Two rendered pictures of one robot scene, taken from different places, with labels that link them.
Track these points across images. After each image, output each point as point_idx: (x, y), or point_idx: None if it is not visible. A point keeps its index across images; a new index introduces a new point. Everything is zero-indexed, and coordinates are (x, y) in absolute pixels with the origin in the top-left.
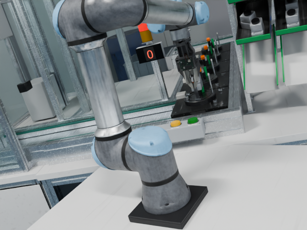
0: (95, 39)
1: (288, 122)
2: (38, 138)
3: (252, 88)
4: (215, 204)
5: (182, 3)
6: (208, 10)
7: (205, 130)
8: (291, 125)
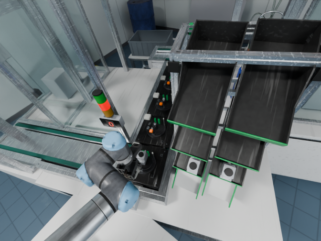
0: None
1: (196, 207)
2: (46, 137)
3: (179, 183)
4: None
5: (96, 221)
6: (137, 195)
7: (140, 197)
8: (197, 214)
